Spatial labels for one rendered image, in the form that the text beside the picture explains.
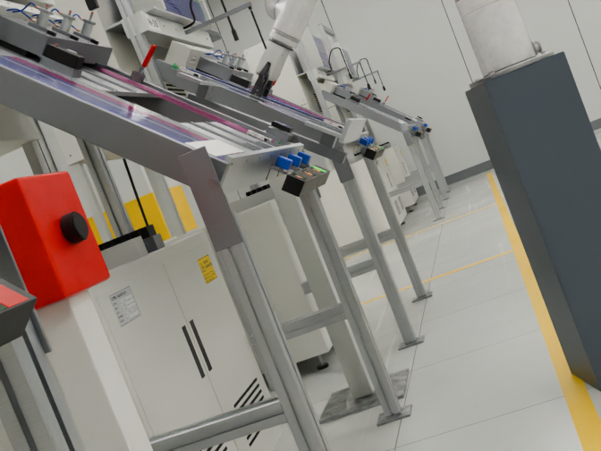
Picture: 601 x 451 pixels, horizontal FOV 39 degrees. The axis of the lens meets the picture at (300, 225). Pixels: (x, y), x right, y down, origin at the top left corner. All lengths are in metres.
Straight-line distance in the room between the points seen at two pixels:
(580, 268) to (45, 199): 1.17
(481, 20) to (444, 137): 7.61
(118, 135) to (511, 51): 0.85
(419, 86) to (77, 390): 8.52
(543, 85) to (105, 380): 1.13
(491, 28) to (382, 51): 7.67
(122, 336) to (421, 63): 8.11
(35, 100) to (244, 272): 0.48
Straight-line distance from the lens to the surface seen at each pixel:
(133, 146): 1.50
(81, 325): 1.13
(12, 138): 2.23
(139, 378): 1.61
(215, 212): 1.41
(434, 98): 9.48
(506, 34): 1.89
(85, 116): 1.53
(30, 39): 1.94
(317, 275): 2.41
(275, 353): 1.43
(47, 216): 1.11
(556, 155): 1.86
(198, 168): 1.41
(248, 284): 1.42
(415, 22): 9.54
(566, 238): 1.87
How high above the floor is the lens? 0.65
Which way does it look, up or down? 3 degrees down
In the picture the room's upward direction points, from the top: 21 degrees counter-clockwise
